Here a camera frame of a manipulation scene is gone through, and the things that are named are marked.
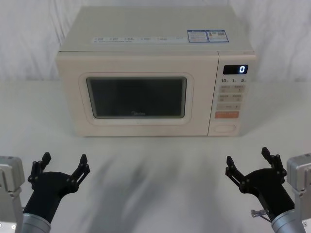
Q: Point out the cream microwave oven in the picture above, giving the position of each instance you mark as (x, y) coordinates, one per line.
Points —
(145, 55)

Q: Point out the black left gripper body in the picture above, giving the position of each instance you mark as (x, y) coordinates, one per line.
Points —
(46, 191)

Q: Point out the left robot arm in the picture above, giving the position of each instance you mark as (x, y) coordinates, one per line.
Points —
(9, 179)

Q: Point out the white curtain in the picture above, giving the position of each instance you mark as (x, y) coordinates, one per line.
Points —
(34, 36)

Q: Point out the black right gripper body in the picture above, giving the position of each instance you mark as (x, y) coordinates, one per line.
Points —
(269, 191)

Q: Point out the white table cloth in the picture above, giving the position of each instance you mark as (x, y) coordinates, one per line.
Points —
(150, 174)

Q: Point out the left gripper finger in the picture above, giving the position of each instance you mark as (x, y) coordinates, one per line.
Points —
(79, 176)
(36, 170)

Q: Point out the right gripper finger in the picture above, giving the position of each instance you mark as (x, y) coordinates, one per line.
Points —
(236, 176)
(277, 167)

